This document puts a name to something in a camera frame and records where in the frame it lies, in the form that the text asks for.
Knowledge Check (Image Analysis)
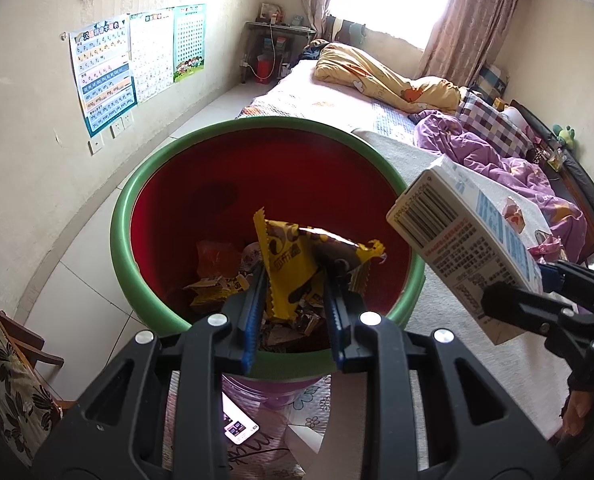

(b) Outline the red small bin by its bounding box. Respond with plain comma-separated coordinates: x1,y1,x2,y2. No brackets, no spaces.
255,54,275,84

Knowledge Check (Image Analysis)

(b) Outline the pink phone on stool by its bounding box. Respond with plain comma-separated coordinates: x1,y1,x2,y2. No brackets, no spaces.
222,393,260,445

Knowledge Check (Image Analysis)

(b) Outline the blue letters wall poster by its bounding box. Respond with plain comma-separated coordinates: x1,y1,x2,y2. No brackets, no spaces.
68,14,137,138

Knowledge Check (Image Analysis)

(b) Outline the yellow duvet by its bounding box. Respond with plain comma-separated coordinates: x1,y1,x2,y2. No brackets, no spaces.
313,42,462,114

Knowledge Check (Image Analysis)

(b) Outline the dark side table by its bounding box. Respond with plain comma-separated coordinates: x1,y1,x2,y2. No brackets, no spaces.
239,21,315,84

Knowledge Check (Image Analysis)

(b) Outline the strawberry paper wrapper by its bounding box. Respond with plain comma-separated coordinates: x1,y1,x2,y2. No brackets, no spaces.
502,197,525,234

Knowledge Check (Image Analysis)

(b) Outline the pink patterned bed sheet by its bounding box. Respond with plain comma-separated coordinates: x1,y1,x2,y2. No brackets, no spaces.
239,60,414,144

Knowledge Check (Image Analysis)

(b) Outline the right pink curtain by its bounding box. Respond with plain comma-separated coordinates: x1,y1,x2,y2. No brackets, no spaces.
416,0,521,86

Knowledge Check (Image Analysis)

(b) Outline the plaid pillow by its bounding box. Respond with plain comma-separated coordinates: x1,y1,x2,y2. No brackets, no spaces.
457,87,532,158

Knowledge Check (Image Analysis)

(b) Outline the floral cushion chair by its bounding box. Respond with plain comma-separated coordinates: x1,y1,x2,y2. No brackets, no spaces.
0,310,73,472

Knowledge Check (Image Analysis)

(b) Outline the red green trash bin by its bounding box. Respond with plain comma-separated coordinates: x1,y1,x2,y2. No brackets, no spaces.
110,117,424,385

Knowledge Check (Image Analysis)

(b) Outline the purple star duvet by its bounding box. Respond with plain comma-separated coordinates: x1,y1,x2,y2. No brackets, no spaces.
414,110,587,263

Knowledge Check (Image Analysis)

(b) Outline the green plush toy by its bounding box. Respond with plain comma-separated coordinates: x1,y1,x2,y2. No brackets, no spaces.
552,124,576,151

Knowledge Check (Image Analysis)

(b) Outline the teal number wall poster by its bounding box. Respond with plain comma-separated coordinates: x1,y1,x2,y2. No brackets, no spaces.
173,3,206,82

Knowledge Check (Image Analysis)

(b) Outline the brown crumpled wrapper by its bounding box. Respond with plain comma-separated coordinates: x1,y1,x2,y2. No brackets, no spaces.
258,292,329,353

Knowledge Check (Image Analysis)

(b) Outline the yellow black snack wrapper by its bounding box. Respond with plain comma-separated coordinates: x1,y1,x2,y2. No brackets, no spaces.
254,209,386,321

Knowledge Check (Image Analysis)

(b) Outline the white blue milk carton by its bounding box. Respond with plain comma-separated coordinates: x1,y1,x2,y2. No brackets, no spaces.
387,156,544,344

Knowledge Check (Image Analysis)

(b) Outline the pink snack bag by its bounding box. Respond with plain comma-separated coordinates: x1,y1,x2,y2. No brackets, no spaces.
528,231,564,262

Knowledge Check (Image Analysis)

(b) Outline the right hand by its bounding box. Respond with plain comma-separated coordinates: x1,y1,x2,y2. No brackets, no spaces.
562,390,594,437

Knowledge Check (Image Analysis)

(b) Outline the dark headboard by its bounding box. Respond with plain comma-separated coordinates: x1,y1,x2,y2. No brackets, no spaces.
508,97,594,261

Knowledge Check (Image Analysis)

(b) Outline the white chart wall poster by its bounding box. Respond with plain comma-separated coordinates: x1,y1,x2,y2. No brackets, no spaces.
129,8,173,103

